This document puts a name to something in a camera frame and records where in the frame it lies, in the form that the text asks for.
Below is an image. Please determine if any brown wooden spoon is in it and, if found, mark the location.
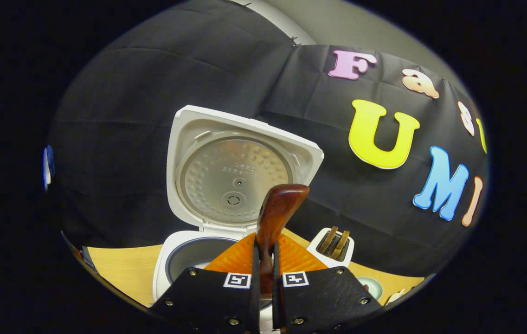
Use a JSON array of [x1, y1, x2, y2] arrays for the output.
[[255, 184, 310, 297]]

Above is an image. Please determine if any white divided dish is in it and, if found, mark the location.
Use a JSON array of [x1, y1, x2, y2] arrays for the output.
[[386, 288, 408, 305]]

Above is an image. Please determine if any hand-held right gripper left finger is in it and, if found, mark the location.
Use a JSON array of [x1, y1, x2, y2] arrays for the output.
[[150, 232, 260, 334]]

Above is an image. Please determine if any white toaster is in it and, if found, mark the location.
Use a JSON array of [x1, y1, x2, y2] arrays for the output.
[[307, 227, 355, 269]]

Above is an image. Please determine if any light green plate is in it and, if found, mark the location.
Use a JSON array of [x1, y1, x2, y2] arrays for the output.
[[355, 276, 384, 301]]

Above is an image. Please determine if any white rice cooker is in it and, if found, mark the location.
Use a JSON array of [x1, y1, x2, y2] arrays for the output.
[[152, 105, 325, 307]]

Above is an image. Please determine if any black backdrop cloth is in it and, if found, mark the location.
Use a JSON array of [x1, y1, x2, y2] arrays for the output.
[[45, 0, 489, 279]]

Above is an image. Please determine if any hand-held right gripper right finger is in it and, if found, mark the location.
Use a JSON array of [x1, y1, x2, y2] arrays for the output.
[[271, 232, 382, 332]]

